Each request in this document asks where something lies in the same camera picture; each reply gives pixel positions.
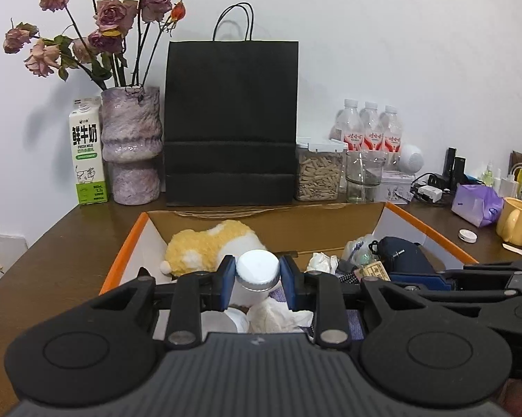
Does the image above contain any white tissue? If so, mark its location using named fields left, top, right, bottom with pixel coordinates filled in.
left=306, top=252, right=339, bottom=275

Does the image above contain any navy zipper case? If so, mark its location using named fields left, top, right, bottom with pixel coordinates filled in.
left=368, top=236, right=434, bottom=275

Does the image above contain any white yellow plush toy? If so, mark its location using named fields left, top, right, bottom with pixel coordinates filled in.
left=159, top=220, right=266, bottom=277

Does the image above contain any white plastic bottle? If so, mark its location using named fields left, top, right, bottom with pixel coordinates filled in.
left=230, top=250, right=280, bottom=308

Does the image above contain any white round cap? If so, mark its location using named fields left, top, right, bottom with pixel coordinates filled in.
left=201, top=308, right=249, bottom=340

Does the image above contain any person's right hand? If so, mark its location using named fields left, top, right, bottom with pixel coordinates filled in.
left=498, top=379, right=522, bottom=417

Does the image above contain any small white lid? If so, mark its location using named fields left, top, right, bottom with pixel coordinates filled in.
left=458, top=229, right=478, bottom=244

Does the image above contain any red orange cardboard box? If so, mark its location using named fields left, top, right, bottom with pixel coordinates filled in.
left=101, top=202, right=477, bottom=294

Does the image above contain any white power adapter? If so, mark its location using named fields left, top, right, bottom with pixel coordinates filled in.
left=410, top=172, right=453, bottom=206

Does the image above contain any purple tissue pack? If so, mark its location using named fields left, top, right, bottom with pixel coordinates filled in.
left=451, top=185, right=503, bottom=228

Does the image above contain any white tin box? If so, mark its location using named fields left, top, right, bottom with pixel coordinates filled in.
left=375, top=170, right=416, bottom=205

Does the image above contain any yellow ceramic mug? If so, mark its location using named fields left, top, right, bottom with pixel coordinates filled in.
left=497, top=197, right=522, bottom=247

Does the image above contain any black device on desk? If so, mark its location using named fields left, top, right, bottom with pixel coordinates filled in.
left=443, top=148, right=465, bottom=191

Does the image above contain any clear food storage jar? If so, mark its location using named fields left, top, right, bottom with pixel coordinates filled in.
left=296, top=138, right=347, bottom=202

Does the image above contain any clear glass cup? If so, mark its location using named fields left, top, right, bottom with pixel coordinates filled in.
left=346, top=151, right=386, bottom=203

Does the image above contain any water bottle right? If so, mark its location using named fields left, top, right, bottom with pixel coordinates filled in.
left=380, top=106, right=403, bottom=170

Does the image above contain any water bottle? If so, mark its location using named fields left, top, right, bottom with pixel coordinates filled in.
left=330, top=99, right=364, bottom=152
left=360, top=102, right=384, bottom=152
left=380, top=106, right=403, bottom=170

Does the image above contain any water bottle left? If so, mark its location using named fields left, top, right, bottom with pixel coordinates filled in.
left=330, top=99, right=364, bottom=152

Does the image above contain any purple ceramic vase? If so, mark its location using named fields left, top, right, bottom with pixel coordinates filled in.
left=99, top=86, right=163, bottom=206

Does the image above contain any water bottle middle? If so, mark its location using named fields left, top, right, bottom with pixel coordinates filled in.
left=360, top=102, right=384, bottom=152

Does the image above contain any black paper shopping bag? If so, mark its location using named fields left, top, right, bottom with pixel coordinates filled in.
left=164, top=2, right=298, bottom=206

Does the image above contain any green white milk carton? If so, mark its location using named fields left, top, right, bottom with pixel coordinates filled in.
left=69, top=96, right=108, bottom=205

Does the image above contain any dried rose bouquet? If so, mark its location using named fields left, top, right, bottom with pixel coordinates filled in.
left=1, top=0, right=188, bottom=91

